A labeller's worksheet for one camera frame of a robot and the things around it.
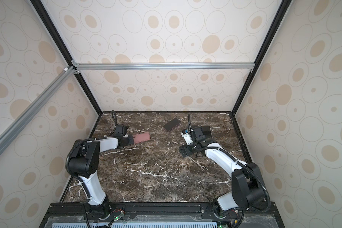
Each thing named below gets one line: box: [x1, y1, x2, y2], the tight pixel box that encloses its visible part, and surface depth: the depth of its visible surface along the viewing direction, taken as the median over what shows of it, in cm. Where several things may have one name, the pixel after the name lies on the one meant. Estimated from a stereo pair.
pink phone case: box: [132, 132, 151, 144], surface depth 107 cm
